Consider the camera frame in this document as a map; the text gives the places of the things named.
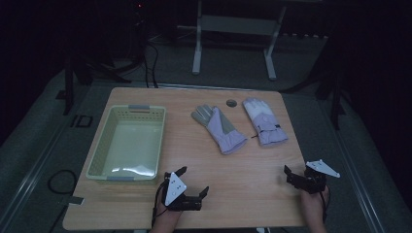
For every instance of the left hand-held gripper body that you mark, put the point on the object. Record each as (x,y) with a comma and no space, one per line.
(175,189)

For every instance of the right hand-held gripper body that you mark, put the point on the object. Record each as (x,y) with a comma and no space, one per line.
(312,183)

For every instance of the purple and white winter glove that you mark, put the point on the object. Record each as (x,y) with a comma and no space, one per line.
(220,129)
(265,124)

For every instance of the light green plastic basket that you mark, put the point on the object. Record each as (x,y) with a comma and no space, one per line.
(129,149)

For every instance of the person's right hand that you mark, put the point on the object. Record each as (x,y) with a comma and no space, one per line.
(312,207)

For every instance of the person's left hand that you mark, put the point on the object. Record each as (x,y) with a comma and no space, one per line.
(165,223)

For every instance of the black metal stand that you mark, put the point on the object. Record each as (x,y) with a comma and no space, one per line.
(335,97)
(68,90)

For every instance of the round grey table grommet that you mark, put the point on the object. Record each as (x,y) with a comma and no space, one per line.
(231,103)

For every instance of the dark equipment with red light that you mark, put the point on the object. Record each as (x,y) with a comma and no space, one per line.
(139,19)

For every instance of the grey floor rail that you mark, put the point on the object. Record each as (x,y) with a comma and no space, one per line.
(32,174)
(359,184)

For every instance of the black rectangular floor frame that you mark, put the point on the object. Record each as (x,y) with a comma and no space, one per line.
(74,121)

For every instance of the white metal stand frame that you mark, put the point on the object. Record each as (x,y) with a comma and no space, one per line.
(238,25)

